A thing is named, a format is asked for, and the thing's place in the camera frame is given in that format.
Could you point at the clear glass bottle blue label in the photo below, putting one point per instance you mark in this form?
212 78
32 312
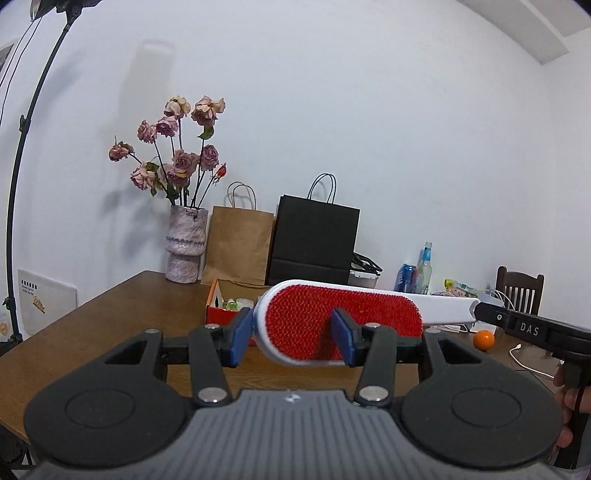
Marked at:
424 272

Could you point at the black paper bag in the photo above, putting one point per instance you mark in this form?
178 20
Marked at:
314 240

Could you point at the white capped jar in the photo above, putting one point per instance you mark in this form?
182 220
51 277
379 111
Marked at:
245 303

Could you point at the dark wooden chair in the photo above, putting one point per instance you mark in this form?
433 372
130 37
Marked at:
519 288

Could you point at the black light stand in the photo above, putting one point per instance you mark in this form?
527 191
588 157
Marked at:
27 138

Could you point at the colourful snack packet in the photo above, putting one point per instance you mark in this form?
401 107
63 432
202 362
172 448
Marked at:
461 288

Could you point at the dried pink rose bouquet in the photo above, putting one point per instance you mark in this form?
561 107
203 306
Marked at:
178 157

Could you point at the orange fruit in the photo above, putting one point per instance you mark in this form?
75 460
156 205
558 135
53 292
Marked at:
484 339

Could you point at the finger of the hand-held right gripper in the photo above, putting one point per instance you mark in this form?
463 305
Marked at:
494 316

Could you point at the black lamp head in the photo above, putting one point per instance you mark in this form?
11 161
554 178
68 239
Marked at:
64 5

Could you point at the white board yellow sticker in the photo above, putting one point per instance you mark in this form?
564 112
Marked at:
46 302

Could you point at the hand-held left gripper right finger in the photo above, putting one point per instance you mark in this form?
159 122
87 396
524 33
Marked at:
344 342

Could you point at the flat white box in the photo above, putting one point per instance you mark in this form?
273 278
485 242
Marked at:
445 328

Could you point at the person's right hand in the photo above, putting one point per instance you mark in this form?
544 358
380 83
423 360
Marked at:
564 406

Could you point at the blue drink can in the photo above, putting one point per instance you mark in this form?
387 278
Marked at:
406 278

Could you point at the red cardboard box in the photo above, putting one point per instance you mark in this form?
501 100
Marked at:
221 318

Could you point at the small green bottle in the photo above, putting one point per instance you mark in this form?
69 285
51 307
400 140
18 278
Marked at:
230 304

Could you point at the mottled pink ceramic vase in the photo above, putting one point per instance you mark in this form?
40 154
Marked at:
186 244

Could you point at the brown paper bag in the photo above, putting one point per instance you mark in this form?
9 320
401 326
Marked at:
238 249

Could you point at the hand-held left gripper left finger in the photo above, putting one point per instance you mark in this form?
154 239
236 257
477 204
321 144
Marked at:
240 338

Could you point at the white lint brush red bristles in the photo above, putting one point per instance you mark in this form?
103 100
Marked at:
300 316

